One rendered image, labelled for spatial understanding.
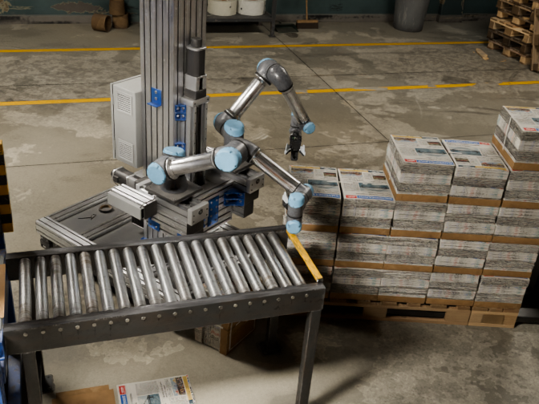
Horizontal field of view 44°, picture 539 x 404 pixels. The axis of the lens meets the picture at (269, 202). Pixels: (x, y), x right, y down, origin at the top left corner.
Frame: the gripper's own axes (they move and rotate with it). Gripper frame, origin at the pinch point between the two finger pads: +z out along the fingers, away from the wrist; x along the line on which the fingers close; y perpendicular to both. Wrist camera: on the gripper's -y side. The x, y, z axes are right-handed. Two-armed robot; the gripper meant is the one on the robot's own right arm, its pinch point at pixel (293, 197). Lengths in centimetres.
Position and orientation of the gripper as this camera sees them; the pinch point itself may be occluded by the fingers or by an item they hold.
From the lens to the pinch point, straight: 356.5
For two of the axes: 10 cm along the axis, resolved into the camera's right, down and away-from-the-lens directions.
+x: -10.0, -0.9, 0.0
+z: 0.4, -4.9, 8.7
